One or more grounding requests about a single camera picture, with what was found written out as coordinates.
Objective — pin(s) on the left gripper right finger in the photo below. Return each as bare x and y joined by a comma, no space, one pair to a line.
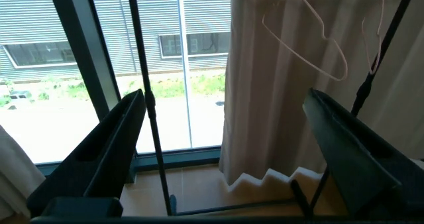
348,171

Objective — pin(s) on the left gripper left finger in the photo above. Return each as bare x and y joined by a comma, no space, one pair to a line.
107,171

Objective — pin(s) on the black clothes rack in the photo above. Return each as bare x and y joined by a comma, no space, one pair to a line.
150,104

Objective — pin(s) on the pink clothes hanger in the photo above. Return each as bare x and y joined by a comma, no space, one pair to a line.
344,66
366,51

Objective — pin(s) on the beige curtain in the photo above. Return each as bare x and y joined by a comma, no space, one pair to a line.
275,118
16,177

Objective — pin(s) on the window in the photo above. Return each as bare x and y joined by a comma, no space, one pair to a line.
86,51

